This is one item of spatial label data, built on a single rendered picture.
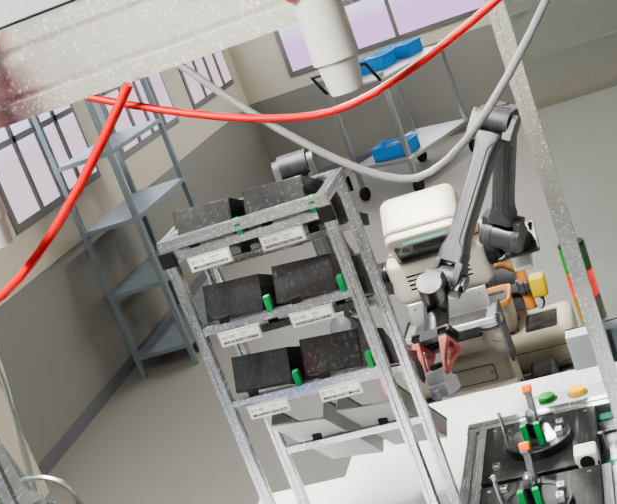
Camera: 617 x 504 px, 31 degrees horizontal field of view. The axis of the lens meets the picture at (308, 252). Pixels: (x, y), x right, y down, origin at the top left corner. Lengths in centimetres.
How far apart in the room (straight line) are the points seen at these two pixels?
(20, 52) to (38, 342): 528
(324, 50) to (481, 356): 221
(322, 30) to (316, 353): 130
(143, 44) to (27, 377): 519
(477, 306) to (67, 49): 202
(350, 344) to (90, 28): 117
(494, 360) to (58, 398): 378
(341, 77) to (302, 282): 119
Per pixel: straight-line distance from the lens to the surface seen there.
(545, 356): 337
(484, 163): 257
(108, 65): 114
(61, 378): 653
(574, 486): 221
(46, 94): 116
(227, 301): 218
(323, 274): 210
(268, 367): 221
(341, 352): 216
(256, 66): 1102
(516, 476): 230
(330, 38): 96
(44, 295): 659
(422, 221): 291
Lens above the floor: 206
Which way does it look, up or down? 14 degrees down
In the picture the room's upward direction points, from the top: 20 degrees counter-clockwise
